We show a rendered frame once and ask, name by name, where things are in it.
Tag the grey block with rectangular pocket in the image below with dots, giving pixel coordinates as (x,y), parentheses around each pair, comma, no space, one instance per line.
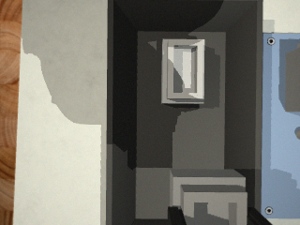
(182,71)
(209,196)

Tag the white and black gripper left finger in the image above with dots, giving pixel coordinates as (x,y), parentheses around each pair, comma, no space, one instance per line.
(175,216)

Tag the light grey rectangular block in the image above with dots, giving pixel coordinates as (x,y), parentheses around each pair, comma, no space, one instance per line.
(292,93)

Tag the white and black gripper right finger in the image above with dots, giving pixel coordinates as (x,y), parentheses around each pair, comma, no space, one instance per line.
(254,217)

